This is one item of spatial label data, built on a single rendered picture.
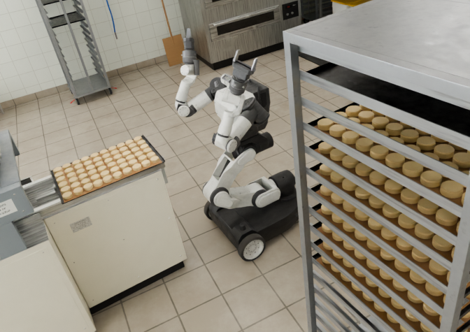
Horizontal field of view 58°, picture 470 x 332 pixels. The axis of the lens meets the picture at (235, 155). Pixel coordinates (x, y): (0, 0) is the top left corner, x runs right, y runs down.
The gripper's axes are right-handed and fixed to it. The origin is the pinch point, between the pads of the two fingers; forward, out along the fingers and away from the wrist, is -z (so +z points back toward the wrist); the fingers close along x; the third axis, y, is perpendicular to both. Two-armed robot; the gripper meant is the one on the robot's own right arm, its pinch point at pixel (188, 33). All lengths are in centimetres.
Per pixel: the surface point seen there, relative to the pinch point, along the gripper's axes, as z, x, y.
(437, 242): 70, 170, -88
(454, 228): 64, 175, -90
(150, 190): 94, 34, 21
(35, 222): 101, 70, 73
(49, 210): 97, 63, 69
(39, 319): 156, 72, 75
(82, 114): 75, -256, 174
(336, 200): 69, 136, -68
